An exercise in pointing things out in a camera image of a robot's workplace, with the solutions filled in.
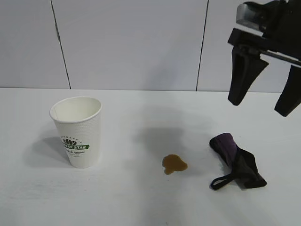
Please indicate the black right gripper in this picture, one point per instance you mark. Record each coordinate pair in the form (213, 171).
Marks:
(284, 30)

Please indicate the purple and black cloth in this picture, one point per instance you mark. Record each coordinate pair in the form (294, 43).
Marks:
(229, 150)

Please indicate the white paper coffee cup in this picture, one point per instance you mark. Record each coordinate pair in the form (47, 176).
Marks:
(77, 131)

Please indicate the brown coffee spill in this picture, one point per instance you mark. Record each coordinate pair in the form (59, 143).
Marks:
(174, 164)

